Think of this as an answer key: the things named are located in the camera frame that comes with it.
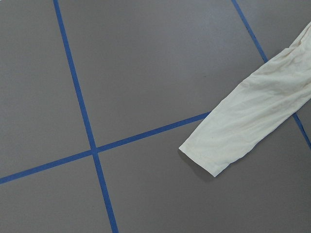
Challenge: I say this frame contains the cream printed t-shirt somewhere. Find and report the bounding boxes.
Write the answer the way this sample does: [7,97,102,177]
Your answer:
[180,25,311,176]

